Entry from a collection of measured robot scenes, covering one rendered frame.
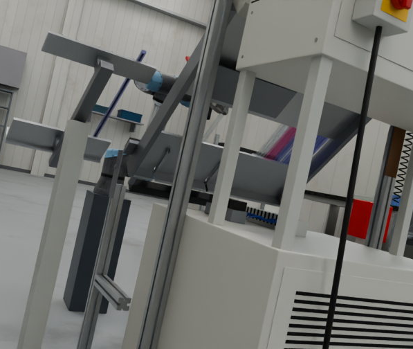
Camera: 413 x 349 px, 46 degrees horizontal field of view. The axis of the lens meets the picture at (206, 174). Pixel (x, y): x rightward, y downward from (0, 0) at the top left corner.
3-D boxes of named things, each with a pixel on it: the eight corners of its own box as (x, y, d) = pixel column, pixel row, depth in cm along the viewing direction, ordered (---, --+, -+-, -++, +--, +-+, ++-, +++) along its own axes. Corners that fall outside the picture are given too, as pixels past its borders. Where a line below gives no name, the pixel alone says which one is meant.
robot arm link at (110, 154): (99, 172, 241) (104, 145, 241) (125, 177, 246) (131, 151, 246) (102, 173, 229) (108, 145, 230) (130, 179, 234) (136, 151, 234)
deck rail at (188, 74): (127, 175, 174) (126, 163, 177) (133, 176, 174) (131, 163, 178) (230, 10, 129) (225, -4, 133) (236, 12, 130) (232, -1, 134)
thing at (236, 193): (133, 176, 174) (131, 161, 179) (279, 207, 206) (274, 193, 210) (134, 174, 174) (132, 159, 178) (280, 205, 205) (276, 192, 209)
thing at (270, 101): (180, 100, 151) (178, 89, 154) (337, 147, 182) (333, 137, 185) (236, 12, 130) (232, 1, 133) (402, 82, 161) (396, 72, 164)
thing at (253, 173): (133, 169, 175) (133, 162, 177) (279, 200, 206) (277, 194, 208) (155, 133, 163) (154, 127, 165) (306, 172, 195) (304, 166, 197)
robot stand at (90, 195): (62, 298, 241) (86, 189, 241) (98, 302, 248) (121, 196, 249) (68, 310, 224) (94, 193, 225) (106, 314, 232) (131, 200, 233)
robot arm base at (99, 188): (90, 190, 241) (94, 170, 241) (120, 196, 247) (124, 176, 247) (97, 194, 227) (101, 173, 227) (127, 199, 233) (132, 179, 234)
